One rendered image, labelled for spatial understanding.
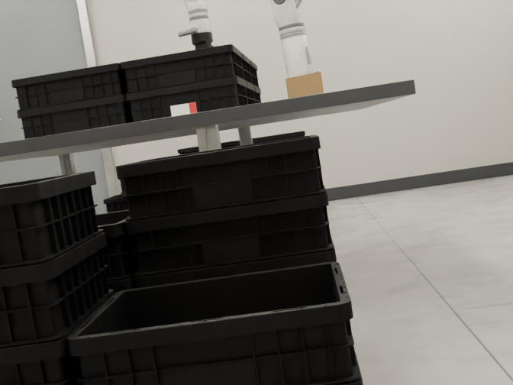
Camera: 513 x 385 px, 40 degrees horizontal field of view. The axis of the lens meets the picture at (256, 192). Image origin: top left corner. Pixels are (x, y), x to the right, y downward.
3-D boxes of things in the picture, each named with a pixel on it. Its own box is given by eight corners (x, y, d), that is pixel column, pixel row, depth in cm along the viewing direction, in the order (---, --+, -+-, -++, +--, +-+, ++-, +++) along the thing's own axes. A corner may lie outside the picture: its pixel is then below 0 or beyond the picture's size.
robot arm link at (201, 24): (176, 37, 246) (174, 19, 246) (202, 36, 253) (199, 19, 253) (191, 31, 239) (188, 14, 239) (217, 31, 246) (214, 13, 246)
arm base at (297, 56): (312, 75, 254) (303, 28, 252) (314, 72, 244) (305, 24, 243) (287, 79, 254) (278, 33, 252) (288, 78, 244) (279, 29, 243)
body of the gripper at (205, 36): (216, 29, 246) (220, 56, 247) (202, 34, 253) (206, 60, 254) (199, 30, 242) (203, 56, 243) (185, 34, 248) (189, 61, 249)
